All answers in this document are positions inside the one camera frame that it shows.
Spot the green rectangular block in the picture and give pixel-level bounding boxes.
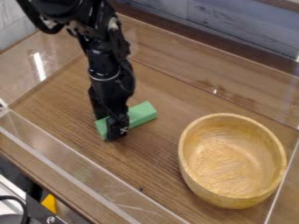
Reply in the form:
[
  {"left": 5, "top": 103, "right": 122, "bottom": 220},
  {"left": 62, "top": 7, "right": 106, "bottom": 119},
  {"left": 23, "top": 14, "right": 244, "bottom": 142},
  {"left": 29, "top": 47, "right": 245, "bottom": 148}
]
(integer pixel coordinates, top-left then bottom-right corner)
[{"left": 94, "top": 101, "right": 157, "bottom": 140}]

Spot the brown wooden bowl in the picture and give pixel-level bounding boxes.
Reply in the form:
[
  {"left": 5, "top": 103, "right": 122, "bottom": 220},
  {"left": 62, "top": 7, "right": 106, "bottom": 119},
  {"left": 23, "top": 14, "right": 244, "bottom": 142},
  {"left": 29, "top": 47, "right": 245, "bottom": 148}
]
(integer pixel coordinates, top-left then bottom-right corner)
[{"left": 177, "top": 113, "right": 286, "bottom": 209}]

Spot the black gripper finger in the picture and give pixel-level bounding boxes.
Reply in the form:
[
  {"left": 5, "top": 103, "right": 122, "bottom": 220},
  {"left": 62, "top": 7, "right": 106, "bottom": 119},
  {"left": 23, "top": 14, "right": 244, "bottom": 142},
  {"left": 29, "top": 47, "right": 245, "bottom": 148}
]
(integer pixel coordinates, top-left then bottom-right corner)
[
  {"left": 106, "top": 114, "right": 129, "bottom": 140},
  {"left": 88, "top": 88, "right": 108, "bottom": 120}
]

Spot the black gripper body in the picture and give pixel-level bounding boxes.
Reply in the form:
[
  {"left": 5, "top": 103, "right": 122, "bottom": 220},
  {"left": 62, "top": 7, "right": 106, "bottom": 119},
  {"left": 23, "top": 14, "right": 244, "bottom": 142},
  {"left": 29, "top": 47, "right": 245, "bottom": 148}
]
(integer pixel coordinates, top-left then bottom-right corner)
[{"left": 88, "top": 59, "right": 137, "bottom": 121}]

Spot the yellow black equipment part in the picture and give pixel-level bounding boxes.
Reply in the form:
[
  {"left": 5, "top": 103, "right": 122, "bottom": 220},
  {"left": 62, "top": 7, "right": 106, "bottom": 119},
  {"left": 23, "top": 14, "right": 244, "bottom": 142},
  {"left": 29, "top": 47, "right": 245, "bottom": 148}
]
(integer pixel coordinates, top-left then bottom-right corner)
[{"left": 41, "top": 193, "right": 65, "bottom": 222}]

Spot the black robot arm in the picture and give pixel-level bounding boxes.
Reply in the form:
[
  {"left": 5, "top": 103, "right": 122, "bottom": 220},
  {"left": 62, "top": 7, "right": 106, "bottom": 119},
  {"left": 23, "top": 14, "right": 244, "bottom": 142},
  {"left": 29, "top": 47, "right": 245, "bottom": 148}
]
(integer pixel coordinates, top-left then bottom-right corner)
[{"left": 15, "top": 0, "right": 136, "bottom": 140}]

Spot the black cable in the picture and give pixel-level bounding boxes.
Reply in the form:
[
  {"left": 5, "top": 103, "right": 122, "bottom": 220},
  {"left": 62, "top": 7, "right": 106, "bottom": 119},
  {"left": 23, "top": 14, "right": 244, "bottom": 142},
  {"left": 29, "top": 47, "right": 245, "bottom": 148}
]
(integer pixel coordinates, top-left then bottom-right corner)
[{"left": 0, "top": 194, "right": 29, "bottom": 224}]

